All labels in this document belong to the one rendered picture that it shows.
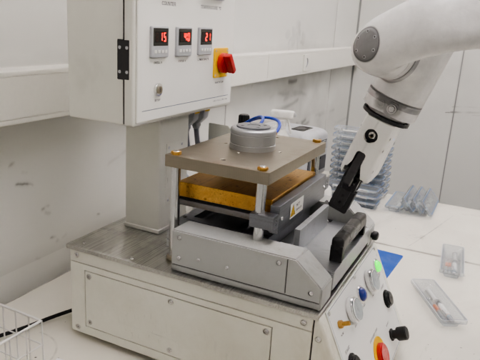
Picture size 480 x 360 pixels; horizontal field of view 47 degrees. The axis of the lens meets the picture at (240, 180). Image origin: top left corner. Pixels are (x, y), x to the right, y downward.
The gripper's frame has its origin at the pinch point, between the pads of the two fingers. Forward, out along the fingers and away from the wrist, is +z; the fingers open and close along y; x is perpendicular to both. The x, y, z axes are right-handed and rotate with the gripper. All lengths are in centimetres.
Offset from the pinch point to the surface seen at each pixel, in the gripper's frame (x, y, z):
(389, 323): -17.0, 9.4, 20.4
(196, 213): 20.2, -6.5, 13.2
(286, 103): 58, 140, 28
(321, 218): 2.0, 3.7, 6.7
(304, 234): 2.0, -5.2, 6.7
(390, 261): -12, 50, 28
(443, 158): -9, 246, 42
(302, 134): 33, 91, 22
